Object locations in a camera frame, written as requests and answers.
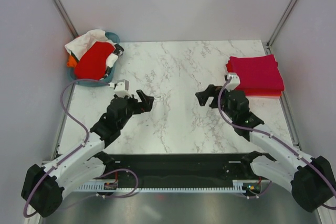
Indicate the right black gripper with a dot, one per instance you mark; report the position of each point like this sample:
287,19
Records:
213,91

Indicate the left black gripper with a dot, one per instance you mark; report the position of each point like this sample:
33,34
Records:
147,99

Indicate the magenta t shirt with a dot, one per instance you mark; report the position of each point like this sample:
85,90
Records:
257,72

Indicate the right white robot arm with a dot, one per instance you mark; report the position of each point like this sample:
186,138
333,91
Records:
310,180

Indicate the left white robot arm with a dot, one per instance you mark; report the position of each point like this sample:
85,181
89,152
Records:
45,187

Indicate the black white garment in basket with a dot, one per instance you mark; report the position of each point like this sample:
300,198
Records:
112,58

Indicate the folded red t shirt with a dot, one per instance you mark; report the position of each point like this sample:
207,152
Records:
262,91

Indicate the red t shirt in basket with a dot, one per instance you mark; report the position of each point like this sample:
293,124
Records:
92,64

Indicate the folded orange t shirt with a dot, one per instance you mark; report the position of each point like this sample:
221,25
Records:
263,94

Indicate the teal laundry basket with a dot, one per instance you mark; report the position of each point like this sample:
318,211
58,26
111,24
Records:
113,39

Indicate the orange garment in basket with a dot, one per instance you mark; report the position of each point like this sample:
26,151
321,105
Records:
72,61

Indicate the white t shirt in basket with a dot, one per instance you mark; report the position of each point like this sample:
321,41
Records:
79,46

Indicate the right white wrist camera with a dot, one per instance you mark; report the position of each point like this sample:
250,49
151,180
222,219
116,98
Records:
232,81

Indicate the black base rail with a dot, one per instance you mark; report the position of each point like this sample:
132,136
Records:
178,170

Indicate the white slotted cable duct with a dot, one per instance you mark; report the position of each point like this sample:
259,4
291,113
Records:
98,186

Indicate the right aluminium frame post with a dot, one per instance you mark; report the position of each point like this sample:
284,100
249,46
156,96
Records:
285,16

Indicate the aluminium frame post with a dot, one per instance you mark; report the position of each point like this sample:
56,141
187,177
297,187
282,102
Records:
65,17
285,16

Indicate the left aluminium frame post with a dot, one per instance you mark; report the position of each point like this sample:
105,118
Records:
65,17

